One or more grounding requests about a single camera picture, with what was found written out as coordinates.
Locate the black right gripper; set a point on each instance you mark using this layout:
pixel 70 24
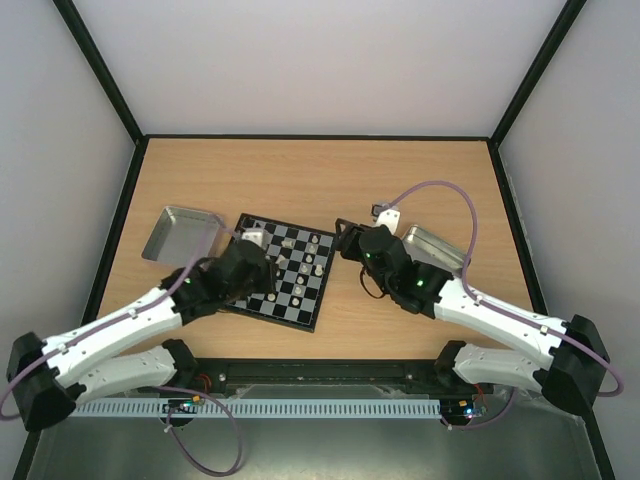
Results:
pixel 347 239

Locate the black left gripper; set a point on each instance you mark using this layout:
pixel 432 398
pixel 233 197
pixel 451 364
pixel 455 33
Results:
pixel 269 282

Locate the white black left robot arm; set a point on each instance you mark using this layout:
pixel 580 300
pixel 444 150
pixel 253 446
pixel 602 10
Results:
pixel 49 378

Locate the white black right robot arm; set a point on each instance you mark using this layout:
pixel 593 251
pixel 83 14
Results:
pixel 564 361

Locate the black white chess board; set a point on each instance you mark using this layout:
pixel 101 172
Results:
pixel 281 311

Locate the white king lying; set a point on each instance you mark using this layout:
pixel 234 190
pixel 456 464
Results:
pixel 280 260

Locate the silver metal tray left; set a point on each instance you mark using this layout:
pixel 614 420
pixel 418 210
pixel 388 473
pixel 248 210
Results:
pixel 178 234

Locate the silver metal tray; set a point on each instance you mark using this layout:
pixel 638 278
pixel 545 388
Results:
pixel 426 247
pixel 178 234

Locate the silver metal tray right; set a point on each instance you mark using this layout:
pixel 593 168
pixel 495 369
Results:
pixel 426 247

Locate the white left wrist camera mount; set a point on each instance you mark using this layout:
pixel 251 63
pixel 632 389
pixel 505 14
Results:
pixel 257 236

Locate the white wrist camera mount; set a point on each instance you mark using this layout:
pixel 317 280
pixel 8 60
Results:
pixel 257 236
pixel 386 215

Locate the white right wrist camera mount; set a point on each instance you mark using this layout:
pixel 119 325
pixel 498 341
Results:
pixel 386 215

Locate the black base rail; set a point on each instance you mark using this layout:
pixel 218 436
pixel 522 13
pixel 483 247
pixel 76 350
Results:
pixel 432 377

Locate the light blue cable duct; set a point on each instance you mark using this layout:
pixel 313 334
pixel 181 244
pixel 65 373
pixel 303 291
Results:
pixel 262 408

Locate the black enclosure frame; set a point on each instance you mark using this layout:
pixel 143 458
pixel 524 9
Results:
pixel 82 36

